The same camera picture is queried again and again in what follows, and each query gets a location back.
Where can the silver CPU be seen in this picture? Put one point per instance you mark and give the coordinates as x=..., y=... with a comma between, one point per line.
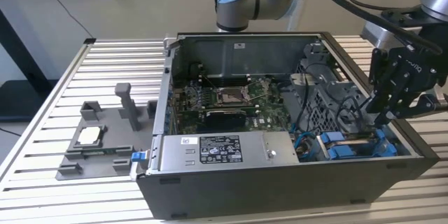
x=89, y=136

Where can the silver power supply unit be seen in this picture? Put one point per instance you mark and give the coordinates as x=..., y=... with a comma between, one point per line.
x=175, y=150

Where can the CPU socket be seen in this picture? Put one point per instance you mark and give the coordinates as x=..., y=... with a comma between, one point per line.
x=232, y=96

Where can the black monitor stand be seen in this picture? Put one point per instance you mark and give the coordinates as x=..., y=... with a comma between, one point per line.
x=24, y=98

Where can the silver wrist mount block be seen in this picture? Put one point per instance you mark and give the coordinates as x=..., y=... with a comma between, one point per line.
x=376, y=35

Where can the black open PC case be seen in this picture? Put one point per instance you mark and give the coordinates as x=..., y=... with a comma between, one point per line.
x=244, y=195

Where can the black table end cap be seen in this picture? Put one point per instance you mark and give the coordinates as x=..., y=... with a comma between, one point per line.
x=89, y=41

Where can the green motherboard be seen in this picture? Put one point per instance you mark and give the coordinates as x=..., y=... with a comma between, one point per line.
x=269, y=113

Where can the grey disk bay cage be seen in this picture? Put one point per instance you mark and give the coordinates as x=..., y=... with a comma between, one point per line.
x=315, y=108

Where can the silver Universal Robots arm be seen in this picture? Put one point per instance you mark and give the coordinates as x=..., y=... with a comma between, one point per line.
x=265, y=6

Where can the white case label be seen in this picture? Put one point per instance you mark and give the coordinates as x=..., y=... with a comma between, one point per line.
x=239, y=46

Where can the hard disk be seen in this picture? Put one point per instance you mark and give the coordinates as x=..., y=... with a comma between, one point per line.
x=353, y=142

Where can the green RAM stick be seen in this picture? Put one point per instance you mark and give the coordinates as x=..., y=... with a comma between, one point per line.
x=99, y=152

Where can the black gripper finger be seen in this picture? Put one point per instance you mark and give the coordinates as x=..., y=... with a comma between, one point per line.
x=407, y=108
x=381, y=103

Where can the grey parts rack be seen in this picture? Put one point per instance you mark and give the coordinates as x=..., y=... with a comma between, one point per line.
x=104, y=119

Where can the blue case latch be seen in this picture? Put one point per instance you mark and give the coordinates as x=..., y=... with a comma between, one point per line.
x=137, y=155

